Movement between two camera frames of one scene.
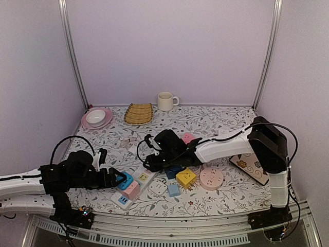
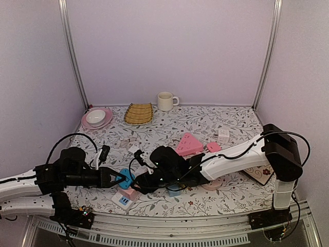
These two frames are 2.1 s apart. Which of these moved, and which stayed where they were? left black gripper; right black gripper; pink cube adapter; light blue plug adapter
Moved: right black gripper
Stayed: light blue plug adapter; left black gripper; pink cube adapter
